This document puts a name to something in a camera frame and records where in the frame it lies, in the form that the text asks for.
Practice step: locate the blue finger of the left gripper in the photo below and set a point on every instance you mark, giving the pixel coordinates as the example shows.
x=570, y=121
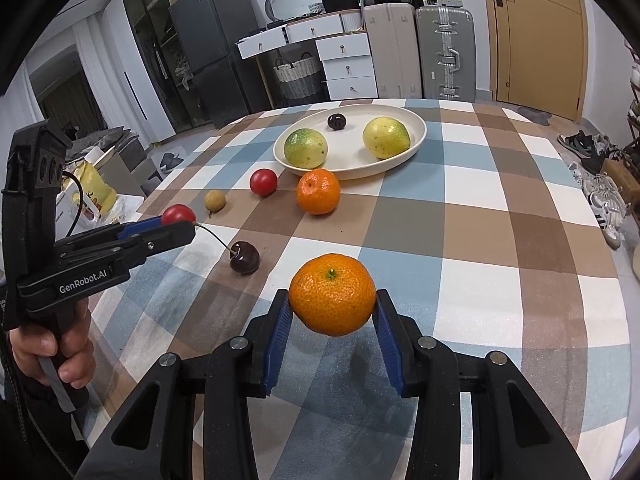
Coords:
x=139, y=247
x=133, y=228

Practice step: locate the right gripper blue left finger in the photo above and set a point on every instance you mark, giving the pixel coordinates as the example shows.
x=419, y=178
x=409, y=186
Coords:
x=280, y=318

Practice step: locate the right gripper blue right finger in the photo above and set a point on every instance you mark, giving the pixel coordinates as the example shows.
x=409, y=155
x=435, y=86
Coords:
x=390, y=332

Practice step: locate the red tomato with stem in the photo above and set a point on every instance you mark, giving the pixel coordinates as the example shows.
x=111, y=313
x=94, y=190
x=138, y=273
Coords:
x=177, y=213

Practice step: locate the large orange mandarin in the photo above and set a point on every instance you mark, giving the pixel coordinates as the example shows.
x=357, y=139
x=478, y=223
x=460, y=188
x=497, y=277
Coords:
x=333, y=295

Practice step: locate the dark cherry with stem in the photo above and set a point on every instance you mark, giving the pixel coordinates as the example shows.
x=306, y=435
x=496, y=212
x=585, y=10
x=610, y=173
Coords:
x=244, y=258

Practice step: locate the green yellow guava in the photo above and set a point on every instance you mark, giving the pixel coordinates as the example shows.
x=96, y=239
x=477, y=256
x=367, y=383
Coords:
x=305, y=148

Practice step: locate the dark purple plum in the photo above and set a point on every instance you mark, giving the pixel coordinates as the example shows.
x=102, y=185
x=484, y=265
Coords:
x=336, y=122

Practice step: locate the left hand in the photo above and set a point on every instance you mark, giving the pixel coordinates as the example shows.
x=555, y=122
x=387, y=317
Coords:
x=29, y=343

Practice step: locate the yellow snack bag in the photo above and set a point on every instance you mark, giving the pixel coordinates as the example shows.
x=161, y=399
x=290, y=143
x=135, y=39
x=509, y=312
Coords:
x=95, y=189

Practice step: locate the small tan longan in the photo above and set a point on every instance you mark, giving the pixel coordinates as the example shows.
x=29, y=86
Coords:
x=214, y=201

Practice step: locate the checkered tablecloth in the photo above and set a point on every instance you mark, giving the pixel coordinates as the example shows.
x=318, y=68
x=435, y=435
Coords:
x=483, y=237

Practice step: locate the red cherry tomato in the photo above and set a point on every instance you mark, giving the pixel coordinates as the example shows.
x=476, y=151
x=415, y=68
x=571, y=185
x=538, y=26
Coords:
x=263, y=182

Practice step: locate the small orange mandarin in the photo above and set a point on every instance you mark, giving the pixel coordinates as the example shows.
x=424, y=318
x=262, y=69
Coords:
x=318, y=192

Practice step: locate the cream round plate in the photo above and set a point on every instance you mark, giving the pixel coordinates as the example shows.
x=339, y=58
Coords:
x=347, y=156

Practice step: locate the black refrigerator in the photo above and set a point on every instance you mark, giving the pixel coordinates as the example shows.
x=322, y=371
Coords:
x=208, y=30

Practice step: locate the woven laundry basket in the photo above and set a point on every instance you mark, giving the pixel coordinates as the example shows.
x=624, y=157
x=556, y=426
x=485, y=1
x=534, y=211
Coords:
x=299, y=79

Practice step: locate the white drawer cabinet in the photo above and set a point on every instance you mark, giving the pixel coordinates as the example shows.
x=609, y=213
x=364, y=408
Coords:
x=342, y=45

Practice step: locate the silver suitcase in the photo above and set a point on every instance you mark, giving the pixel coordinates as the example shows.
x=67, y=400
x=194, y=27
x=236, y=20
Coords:
x=447, y=53

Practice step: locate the beige suitcase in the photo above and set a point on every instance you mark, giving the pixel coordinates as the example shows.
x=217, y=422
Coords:
x=391, y=30

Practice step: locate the wooden door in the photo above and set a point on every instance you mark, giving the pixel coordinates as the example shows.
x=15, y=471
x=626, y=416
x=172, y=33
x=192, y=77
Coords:
x=539, y=54

